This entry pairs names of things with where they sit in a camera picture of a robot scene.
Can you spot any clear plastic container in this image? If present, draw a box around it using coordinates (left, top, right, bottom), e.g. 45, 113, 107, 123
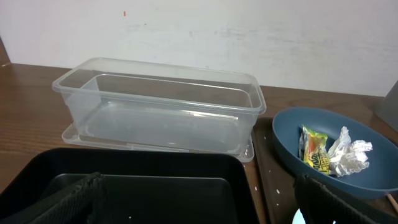
52, 58, 266, 157

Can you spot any black plastic tray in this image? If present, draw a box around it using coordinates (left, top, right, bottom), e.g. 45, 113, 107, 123
1, 148, 259, 223

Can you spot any light blue bowl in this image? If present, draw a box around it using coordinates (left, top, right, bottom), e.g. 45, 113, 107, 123
292, 209, 306, 224

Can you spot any grey dishwasher rack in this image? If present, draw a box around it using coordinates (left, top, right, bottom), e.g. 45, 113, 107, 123
375, 82, 398, 131

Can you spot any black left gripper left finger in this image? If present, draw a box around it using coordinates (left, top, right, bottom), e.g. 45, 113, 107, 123
1, 172, 106, 224

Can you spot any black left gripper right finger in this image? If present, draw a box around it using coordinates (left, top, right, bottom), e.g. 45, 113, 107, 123
294, 175, 397, 224

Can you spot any dark brown serving tray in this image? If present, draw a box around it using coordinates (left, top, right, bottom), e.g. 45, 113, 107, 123
252, 116, 397, 223

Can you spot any wooden chopstick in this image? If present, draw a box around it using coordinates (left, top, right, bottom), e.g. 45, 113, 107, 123
386, 194, 398, 213

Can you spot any blue plate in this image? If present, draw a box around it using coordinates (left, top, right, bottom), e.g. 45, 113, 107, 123
272, 107, 397, 198

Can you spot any yellow green snack wrapper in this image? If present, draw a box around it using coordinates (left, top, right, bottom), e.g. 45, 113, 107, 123
299, 125, 330, 175

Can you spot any white tissue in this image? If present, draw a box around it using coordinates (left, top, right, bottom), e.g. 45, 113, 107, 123
328, 126, 373, 177

